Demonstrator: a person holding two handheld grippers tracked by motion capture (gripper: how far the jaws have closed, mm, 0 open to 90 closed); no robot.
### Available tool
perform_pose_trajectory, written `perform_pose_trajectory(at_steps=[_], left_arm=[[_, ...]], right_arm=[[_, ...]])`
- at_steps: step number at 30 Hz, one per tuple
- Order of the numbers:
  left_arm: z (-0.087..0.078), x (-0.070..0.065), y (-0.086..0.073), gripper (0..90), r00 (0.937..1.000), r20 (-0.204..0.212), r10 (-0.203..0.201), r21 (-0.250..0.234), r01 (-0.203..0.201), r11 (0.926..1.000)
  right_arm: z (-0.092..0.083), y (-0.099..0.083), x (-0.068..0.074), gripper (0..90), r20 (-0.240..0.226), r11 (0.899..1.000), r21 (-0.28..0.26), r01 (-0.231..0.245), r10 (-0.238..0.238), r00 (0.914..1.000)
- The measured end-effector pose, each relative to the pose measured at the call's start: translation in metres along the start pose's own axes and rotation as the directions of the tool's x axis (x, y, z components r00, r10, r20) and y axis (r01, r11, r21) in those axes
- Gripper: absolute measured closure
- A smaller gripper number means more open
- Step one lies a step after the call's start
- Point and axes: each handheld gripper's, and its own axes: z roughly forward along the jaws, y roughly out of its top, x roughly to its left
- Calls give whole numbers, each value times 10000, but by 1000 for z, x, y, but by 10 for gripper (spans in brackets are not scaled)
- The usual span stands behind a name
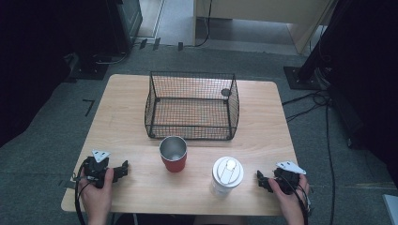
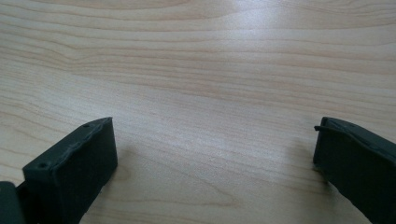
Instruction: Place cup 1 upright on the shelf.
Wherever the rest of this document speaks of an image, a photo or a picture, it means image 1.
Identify clear cup with white lid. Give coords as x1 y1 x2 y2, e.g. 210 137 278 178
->
209 156 245 198

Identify long black floor cable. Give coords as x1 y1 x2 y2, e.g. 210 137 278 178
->
324 102 337 225

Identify grey tape strip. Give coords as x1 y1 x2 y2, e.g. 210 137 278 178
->
57 179 77 189

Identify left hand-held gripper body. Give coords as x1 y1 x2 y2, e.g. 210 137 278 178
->
82 149 115 189

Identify black hanging cable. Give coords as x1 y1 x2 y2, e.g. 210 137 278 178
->
183 0 214 49

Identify black angled floor tape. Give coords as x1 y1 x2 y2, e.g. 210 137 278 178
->
82 98 96 117

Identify black stand base plate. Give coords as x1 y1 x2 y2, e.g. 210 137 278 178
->
67 53 110 81

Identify hand-held gripper cable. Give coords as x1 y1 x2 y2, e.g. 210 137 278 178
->
280 172 314 225
73 157 92 225

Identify person's left hand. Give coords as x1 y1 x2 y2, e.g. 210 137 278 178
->
78 168 115 218

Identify black cabinet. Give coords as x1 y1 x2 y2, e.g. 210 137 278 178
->
105 0 144 54

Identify black stand with base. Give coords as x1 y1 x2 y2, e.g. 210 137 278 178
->
283 0 348 92

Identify person's right hand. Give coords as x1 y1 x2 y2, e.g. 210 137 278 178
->
267 173 311 218

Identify dark curtain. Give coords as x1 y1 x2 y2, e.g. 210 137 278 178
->
0 0 109 148
322 0 398 188

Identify white flat object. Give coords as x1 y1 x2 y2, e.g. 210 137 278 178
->
382 193 398 225

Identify black looped floor cables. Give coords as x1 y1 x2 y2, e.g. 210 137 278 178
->
281 89 333 124

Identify red steel cup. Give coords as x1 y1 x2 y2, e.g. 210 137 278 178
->
159 135 189 173

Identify right hand-held gripper cable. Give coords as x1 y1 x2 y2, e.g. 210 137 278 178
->
280 172 314 225

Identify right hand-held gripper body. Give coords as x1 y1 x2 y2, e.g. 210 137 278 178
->
272 160 308 196

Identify left hand-held gripper cable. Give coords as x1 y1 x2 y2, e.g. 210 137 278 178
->
73 157 92 225

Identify black wire basket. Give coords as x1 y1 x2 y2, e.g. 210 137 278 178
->
144 70 240 141

